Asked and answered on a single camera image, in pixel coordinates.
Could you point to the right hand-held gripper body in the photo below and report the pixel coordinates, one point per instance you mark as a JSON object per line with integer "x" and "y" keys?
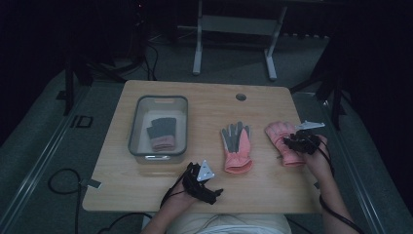
{"x": 305, "y": 141}

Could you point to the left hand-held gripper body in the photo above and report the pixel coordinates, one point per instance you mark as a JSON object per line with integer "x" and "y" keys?
{"x": 201, "y": 187}

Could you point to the pink ski glove printed back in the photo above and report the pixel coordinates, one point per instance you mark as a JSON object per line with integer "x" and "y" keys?
{"x": 282, "y": 152}

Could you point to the pink ski glove grey palm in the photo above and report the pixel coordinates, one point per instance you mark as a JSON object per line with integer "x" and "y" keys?
{"x": 237, "y": 149}

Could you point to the clear plastic bin grey rim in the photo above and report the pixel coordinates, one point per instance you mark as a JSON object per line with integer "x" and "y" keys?
{"x": 160, "y": 130}

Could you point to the person's right hand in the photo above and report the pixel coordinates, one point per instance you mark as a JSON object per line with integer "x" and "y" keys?
{"x": 319, "y": 162}

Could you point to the person's left hand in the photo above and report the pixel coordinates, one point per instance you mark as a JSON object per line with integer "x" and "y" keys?
{"x": 178, "y": 203}

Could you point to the person's beige clothing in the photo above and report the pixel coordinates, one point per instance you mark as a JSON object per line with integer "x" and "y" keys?
{"x": 227, "y": 224}

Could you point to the black metal stand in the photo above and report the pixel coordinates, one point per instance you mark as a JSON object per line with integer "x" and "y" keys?
{"x": 87, "y": 70}
{"x": 331, "y": 87}

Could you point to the small grey tag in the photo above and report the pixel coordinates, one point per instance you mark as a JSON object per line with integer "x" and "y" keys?
{"x": 92, "y": 184}

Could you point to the metal floor rail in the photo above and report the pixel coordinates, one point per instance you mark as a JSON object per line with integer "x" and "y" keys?
{"x": 39, "y": 165}
{"x": 360, "y": 195}

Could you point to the white metal desk frame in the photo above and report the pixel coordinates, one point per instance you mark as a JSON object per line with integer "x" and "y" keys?
{"x": 237, "y": 26}

